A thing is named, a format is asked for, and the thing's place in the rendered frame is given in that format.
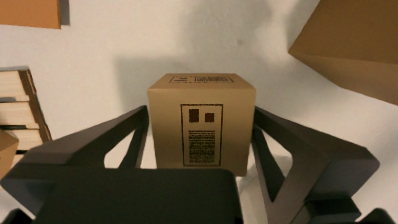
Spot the small wooden pallet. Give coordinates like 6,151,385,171
0,69,52,150

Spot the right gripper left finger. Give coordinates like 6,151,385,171
17,105,150,168

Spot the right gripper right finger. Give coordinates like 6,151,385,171
251,106,380,224

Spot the white tape roll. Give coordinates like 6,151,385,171
240,177,268,224

